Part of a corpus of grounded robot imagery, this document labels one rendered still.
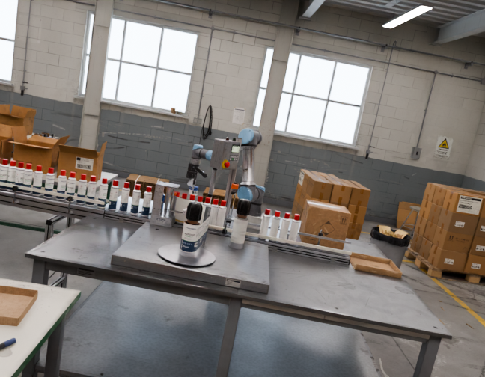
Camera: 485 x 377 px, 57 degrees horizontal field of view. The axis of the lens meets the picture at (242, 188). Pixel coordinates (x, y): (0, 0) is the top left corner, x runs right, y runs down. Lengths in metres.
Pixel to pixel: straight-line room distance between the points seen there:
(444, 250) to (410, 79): 3.75
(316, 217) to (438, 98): 6.27
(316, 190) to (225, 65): 3.21
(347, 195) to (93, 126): 4.78
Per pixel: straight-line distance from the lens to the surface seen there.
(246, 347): 3.03
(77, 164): 4.30
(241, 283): 2.26
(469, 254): 6.50
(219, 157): 2.90
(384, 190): 8.97
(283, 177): 8.50
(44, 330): 1.83
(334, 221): 3.21
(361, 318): 2.30
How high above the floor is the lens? 1.71
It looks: 10 degrees down
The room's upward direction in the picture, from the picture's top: 11 degrees clockwise
